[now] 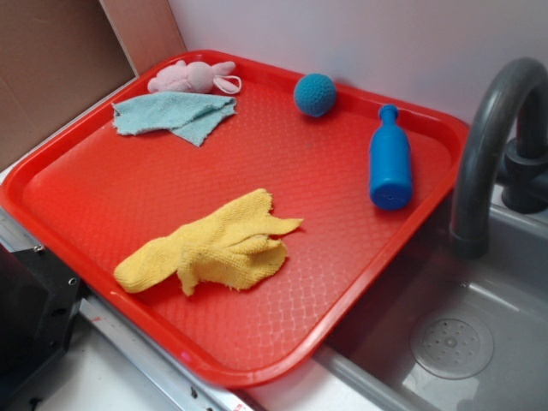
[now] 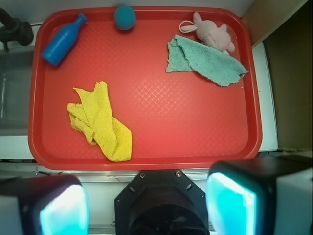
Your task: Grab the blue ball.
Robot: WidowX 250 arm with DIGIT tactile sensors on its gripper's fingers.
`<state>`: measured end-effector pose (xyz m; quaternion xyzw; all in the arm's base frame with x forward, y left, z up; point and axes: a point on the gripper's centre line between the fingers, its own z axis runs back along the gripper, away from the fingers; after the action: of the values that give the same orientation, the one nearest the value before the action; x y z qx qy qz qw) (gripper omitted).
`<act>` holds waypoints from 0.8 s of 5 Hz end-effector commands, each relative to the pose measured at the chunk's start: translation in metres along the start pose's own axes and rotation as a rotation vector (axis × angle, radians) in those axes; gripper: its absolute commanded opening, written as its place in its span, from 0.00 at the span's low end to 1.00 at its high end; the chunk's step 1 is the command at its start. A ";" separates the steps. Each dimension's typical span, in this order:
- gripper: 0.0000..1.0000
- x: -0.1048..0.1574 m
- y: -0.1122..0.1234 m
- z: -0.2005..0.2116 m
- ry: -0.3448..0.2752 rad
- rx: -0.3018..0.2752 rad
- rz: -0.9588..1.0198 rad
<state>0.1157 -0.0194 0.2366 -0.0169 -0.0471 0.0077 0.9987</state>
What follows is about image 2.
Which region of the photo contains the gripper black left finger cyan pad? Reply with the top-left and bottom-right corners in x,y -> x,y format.
0,175 -> 89,235

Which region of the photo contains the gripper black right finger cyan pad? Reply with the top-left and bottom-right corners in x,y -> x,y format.
205,155 -> 313,235

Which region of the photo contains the blue ball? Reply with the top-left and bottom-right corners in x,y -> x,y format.
114,5 -> 136,31

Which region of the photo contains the yellow cloth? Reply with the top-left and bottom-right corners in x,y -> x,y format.
67,81 -> 133,162

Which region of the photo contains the red plastic tray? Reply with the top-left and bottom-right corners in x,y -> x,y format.
28,7 -> 262,171

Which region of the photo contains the metal sink basin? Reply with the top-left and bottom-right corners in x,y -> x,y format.
0,46 -> 34,136

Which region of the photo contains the blue plastic bottle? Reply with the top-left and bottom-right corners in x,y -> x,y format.
41,13 -> 87,67

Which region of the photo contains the teal cloth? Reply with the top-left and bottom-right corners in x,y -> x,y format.
166,35 -> 249,87

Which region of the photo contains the pink plush bunny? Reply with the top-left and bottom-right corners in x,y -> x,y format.
179,12 -> 235,55

